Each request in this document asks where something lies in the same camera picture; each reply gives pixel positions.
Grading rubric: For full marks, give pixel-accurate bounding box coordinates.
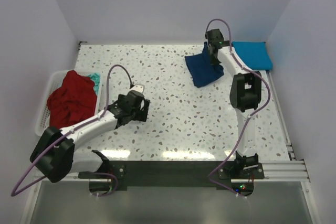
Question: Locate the red t shirt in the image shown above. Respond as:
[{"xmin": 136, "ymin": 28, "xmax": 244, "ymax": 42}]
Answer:
[{"xmin": 47, "ymin": 70, "xmax": 97, "ymax": 129}]

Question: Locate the folded light blue t shirt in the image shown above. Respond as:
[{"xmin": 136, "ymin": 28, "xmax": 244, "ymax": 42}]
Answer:
[{"xmin": 233, "ymin": 41, "xmax": 273, "ymax": 71}]

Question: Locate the white plastic laundry basket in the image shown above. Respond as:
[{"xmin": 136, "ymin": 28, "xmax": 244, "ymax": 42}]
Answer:
[{"xmin": 35, "ymin": 70, "xmax": 103, "ymax": 137}]

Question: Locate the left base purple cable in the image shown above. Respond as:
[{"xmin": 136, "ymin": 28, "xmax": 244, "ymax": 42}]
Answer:
[{"xmin": 90, "ymin": 171, "xmax": 118, "ymax": 196}]

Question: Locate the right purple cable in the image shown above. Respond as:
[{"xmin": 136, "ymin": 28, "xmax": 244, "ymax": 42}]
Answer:
[{"xmin": 205, "ymin": 18, "xmax": 271, "ymax": 192}]

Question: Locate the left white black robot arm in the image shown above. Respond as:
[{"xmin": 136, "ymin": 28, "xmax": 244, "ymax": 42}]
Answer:
[{"xmin": 30, "ymin": 84, "xmax": 150, "ymax": 183}]

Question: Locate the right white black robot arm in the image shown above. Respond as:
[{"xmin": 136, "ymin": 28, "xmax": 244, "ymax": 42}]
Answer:
[{"xmin": 205, "ymin": 29, "xmax": 261, "ymax": 178}]

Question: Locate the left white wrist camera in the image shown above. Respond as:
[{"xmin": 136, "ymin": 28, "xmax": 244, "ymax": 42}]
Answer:
[{"xmin": 130, "ymin": 84, "xmax": 145, "ymax": 94}]

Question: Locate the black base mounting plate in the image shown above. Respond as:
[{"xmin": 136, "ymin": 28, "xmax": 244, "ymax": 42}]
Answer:
[{"xmin": 78, "ymin": 161, "xmax": 265, "ymax": 195}]

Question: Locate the dark blue t shirt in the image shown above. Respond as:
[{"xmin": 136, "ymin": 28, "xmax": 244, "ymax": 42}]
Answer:
[{"xmin": 185, "ymin": 42, "xmax": 224, "ymax": 88}]

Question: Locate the mint green t shirt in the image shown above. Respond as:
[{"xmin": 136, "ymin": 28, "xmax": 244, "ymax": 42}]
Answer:
[{"xmin": 88, "ymin": 72, "xmax": 101, "ymax": 96}]

